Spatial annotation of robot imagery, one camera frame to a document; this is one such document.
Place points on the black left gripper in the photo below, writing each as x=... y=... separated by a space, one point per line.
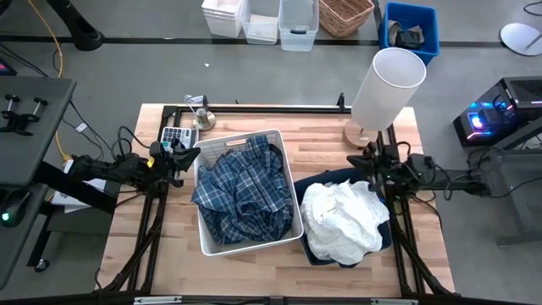
x=165 y=163

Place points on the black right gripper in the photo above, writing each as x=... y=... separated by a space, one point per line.
x=389 y=171

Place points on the white garment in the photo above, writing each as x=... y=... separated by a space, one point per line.
x=343 y=220

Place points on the blue plaid shirt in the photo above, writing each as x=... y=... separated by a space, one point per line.
x=245 y=190

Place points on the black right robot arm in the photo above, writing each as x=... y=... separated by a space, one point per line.
x=457 y=181

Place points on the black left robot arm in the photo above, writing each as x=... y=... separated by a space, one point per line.
x=110 y=169

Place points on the grey desk calculator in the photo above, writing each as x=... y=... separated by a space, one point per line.
x=178 y=134

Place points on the navy blue fabric bin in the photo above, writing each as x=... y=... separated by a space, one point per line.
x=309 y=186

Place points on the white plastic laundry basket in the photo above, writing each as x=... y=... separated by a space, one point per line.
x=296 y=203

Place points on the table lamp with white shade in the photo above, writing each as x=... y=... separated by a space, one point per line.
x=387 y=89

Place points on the small white tag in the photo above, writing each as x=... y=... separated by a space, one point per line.
x=81 y=127

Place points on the white printed paper sheet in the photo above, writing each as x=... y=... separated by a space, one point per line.
x=68 y=199

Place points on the black items in crate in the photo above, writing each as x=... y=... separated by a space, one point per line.
x=408 y=38

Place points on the white stacked plastic bins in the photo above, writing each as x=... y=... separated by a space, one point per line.
x=222 y=17

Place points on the blue plastic crate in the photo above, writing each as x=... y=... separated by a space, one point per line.
x=427 y=29

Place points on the woven wicker basket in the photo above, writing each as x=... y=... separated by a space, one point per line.
x=345 y=14

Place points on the clear bin with white contents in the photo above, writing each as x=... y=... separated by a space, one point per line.
x=261 y=27

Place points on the grey desk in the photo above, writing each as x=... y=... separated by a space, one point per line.
x=38 y=156

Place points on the grey metal stand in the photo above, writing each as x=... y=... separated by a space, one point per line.
x=521 y=190

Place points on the black stand base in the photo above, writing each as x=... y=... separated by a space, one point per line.
x=82 y=36

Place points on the black computer case with lights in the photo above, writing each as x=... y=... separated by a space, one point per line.
x=516 y=97

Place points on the black desk clamp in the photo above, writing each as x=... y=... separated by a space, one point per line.
x=19 y=118

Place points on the black computer mouse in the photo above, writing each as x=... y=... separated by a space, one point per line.
x=12 y=207

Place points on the grey keyboard tray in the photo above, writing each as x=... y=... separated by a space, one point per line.
x=12 y=250

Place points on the white round floor base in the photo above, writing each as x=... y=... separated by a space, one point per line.
x=518 y=38

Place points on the device with pink screen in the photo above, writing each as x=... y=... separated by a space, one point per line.
x=6 y=68

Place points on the black aluminium table frame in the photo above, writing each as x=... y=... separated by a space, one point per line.
x=254 y=110

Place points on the silver metal bracket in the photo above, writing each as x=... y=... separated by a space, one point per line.
x=156 y=300
x=394 y=301

